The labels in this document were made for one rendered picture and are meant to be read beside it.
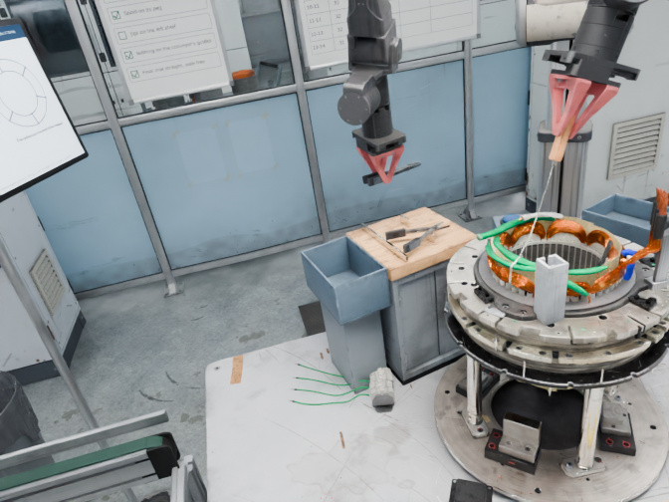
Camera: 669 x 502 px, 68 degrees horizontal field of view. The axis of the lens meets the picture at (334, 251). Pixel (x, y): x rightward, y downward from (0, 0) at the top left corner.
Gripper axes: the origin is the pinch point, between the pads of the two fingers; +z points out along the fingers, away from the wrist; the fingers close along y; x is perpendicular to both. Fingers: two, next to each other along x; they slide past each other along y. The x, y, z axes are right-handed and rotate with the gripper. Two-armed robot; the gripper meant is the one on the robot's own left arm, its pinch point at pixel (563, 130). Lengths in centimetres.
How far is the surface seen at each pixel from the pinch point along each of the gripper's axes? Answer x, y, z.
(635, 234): 14.1, 31.2, 15.4
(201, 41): 215, -68, 7
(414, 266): 17.7, -7.1, 29.8
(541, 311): -9.3, 0.5, 22.4
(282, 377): 29, -25, 66
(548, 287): -10.6, -1.0, 18.3
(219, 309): 191, -39, 144
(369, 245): 27.1, -13.6, 30.6
